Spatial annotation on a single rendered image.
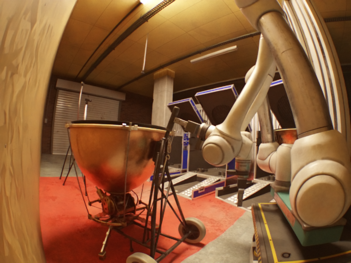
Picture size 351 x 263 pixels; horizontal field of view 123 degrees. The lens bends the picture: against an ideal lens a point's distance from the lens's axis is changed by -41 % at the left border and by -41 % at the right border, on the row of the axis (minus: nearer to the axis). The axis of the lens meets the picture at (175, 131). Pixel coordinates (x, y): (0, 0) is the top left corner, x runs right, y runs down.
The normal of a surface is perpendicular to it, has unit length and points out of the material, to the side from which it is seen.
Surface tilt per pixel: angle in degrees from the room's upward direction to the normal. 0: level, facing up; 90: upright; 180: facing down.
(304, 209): 94
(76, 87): 90
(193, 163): 90
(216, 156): 107
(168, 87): 90
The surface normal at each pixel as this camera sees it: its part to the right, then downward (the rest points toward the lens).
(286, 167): -0.64, -0.11
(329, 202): -0.79, 0.03
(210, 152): -0.60, 0.22
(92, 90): 0.72, -0.02
